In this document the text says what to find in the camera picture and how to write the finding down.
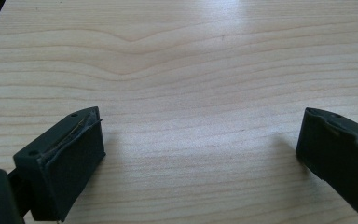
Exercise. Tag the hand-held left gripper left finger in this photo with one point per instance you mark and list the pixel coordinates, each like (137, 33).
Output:
(62, 165)

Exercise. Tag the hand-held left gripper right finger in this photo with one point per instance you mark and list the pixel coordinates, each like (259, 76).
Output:
(335, 152)

